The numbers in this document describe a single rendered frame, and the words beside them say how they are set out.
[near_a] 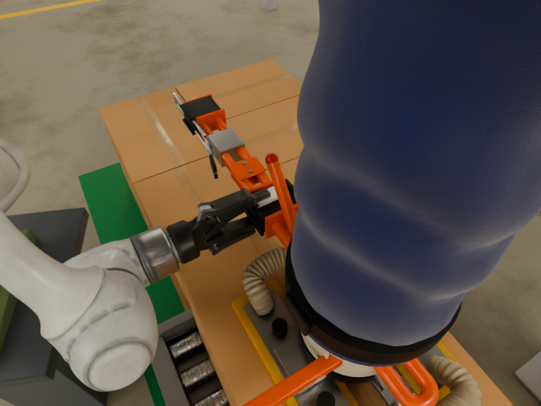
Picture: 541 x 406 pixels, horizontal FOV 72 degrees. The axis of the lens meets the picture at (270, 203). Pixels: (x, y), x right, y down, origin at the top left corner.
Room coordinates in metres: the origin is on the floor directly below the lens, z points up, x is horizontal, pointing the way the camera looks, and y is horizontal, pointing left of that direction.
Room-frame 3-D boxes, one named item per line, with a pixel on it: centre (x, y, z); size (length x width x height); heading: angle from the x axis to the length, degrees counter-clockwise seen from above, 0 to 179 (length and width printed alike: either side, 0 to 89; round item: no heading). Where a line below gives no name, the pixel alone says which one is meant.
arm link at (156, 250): (0.37, 0.20, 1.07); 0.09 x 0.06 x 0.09; 30
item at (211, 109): (0.78, 0.16, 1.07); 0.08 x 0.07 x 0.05; 30
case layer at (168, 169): (1.31, 0.12, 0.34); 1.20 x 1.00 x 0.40; 30
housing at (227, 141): (0.66, 0.10, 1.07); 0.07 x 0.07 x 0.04; 30
